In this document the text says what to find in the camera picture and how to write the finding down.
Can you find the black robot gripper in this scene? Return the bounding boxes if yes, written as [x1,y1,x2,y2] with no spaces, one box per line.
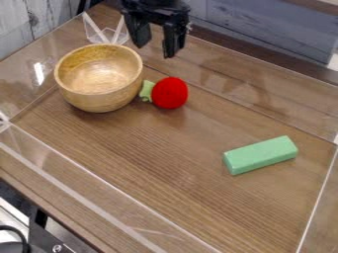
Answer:
[121,0,190,58]

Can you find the green rectangular block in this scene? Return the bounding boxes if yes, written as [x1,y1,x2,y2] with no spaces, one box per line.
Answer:
[224,135,298,175]

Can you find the light wooden bowl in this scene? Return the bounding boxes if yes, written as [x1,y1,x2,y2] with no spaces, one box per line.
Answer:
[55,43,143,113]

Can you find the red knitted strawberry toy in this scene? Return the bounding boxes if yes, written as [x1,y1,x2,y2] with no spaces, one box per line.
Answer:
[139,77,189,110]

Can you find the clear acrylic corner bracket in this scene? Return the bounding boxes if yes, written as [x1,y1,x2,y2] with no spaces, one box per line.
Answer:
[82,13,130,44]

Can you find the black table frame bracket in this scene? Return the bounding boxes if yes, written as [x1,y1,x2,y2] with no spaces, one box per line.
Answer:
[29,208,86,253]

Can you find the black cable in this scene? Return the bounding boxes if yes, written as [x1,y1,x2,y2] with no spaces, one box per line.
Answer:
[0,224,31,253]

